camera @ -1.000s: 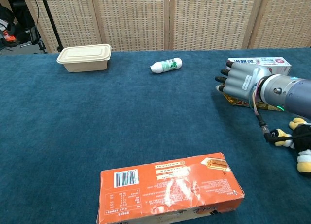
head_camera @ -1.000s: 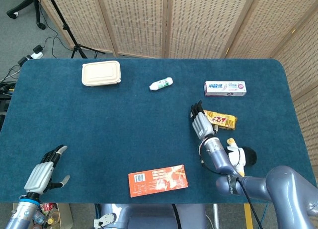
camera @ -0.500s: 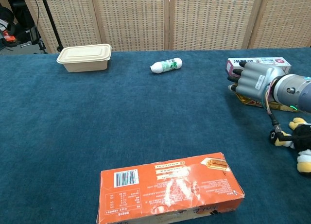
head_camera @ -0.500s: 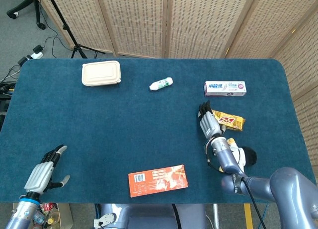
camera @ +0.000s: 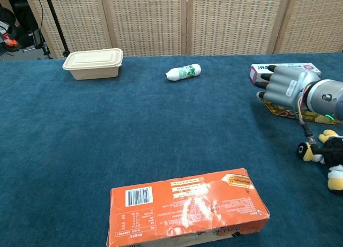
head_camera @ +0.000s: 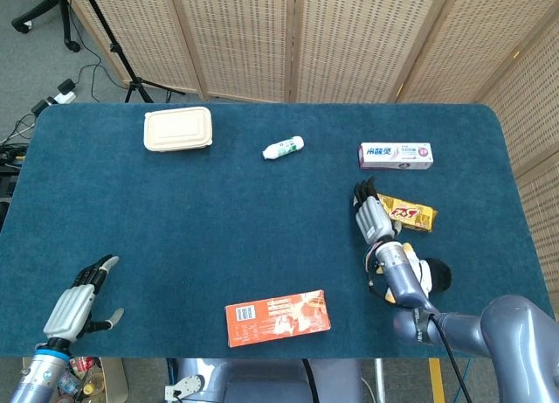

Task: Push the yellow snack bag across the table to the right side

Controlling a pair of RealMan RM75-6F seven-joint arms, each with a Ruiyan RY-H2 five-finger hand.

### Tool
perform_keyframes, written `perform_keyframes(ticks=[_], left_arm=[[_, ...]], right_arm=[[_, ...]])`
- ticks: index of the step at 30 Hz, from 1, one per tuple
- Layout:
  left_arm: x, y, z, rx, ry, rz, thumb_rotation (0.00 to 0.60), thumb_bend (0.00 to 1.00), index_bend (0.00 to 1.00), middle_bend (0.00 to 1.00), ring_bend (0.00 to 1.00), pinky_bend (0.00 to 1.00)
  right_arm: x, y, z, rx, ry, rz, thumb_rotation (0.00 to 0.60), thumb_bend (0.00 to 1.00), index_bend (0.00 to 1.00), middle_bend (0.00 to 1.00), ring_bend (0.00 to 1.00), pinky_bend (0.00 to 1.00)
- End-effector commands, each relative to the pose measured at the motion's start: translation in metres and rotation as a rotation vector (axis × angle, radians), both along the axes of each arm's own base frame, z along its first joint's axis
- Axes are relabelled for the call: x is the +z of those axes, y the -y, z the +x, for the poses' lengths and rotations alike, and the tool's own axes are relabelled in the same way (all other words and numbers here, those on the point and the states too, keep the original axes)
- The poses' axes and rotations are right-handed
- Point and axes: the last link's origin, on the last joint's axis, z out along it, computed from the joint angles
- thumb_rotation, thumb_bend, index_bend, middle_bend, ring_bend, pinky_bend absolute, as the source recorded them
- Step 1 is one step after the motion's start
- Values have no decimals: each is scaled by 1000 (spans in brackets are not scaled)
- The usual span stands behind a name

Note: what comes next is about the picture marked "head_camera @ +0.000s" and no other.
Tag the white toothpaste box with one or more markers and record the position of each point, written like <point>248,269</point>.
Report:
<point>393,156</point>

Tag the cardboard waste box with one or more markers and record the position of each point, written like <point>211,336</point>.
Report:
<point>115,381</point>

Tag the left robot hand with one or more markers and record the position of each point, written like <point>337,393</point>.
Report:
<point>70,311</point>

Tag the metal table leg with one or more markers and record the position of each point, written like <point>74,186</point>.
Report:
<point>380,381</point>

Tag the black equipment case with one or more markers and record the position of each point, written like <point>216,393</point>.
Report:
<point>5,184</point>

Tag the beige lidded lunch box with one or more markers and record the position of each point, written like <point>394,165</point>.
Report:
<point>177,127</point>

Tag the clear plastic bottle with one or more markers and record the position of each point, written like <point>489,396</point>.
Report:
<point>69,383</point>

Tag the black power brick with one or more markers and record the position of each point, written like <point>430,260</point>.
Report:
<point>39,106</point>

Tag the grey robot torso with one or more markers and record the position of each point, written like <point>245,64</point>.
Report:
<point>262,381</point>

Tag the black office chair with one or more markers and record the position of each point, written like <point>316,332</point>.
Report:
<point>65,22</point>

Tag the orange cardboard box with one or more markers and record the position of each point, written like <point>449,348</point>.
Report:
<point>275,317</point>

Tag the penguin plush toy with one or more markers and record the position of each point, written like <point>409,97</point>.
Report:
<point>439,274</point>

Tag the blue table cloth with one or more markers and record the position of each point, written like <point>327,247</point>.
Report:
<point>218,224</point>

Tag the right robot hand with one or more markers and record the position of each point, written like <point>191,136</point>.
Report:
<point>373,219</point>

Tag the black power adapter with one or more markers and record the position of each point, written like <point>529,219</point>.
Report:
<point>66,86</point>

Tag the black tripod stand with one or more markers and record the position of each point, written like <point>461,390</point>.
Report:
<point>115,49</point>

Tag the yellow snack pack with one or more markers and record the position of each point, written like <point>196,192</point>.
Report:
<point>412,215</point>

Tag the white power strip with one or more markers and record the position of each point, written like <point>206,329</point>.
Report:
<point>63,98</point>

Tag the small white bottle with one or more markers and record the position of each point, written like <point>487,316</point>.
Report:
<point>284,147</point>

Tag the yellow cap bottle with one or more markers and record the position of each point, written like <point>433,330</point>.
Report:
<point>88,389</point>

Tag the red drink can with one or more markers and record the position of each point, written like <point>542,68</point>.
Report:
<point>85,365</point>

